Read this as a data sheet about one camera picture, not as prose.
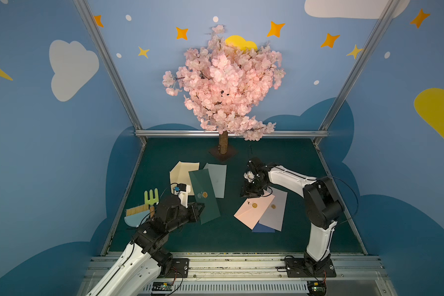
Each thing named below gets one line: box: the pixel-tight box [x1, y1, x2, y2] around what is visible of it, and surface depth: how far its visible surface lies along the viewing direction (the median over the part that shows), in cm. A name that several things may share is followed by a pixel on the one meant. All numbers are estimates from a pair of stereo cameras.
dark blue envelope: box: [251, 222, 276, 233], surface depth 88 cm
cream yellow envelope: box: [169, 160, 200, 196], surface depth 109 cm
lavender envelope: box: [259, 186, 288, 232], surface depth 92 cm
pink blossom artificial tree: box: [162, 24, 286, 155], surface depth 74 cm
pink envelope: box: [233, 189, 276, 231], surface depth 92 cm
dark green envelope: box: [188, 168, 221, 226], surface depth 78 cm
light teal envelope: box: [203, 162, 227, 199], surface depth 107 cm
